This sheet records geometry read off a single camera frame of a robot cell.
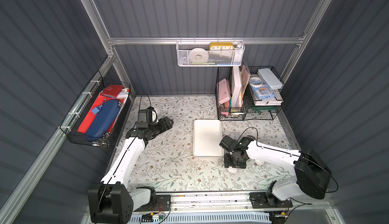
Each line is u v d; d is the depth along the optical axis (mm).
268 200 655
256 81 980
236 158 691
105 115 702
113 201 388
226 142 679
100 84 790
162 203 736
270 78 992
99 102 748
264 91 920
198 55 846
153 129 679
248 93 961
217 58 889
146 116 628
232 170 784
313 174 435
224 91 1053
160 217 693
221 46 871
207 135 975
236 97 991
